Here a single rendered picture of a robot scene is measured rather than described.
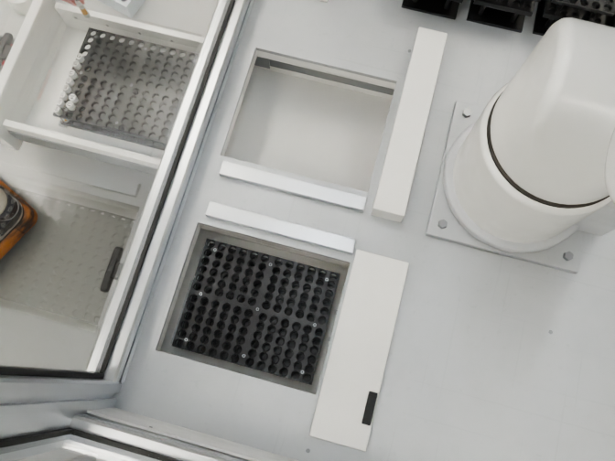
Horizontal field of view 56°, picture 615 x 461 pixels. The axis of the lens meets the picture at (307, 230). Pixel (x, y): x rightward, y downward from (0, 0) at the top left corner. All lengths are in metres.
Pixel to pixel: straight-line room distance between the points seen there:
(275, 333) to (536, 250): 0.41
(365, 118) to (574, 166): 0.49
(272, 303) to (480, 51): 0.54
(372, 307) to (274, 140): 0.38
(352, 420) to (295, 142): 0.50
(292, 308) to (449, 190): 0.30
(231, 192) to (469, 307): 0.40
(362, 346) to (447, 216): 0.24
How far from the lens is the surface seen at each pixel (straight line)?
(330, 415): 0.85
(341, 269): 0.99
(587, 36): 0.66
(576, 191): 0.74
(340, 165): 1.05
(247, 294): 0.92
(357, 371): 0.85
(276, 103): 1.10
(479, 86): 1.02
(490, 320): 0.91
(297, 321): 0.91
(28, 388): 0.64
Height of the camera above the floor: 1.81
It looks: 75 degrees down
